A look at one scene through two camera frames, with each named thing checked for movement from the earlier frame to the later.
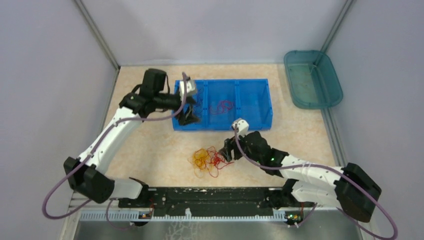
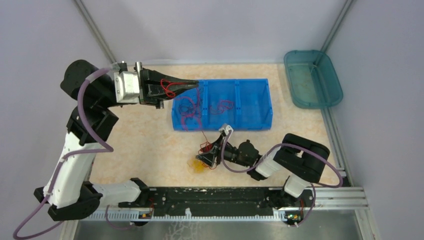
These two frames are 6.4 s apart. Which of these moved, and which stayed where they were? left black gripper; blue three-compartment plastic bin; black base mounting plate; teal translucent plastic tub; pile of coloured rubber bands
Moved: left black gripper; pile of coloured rubber bands
Stayed: blue three-compartment plastic bin; teal translucent plastic tub; black base mounting plate
